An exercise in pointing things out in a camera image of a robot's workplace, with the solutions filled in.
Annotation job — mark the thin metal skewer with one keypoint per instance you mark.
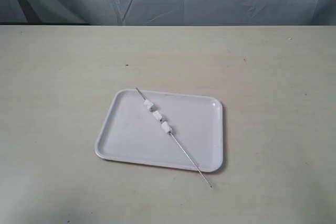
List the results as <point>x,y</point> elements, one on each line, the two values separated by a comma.
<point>178,142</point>

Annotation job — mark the white foam cube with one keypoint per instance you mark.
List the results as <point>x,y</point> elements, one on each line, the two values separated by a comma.
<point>148,105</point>
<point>157,115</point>
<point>166,127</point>

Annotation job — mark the white plastic tray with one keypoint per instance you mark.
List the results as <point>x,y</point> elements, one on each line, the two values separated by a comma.
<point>131,134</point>

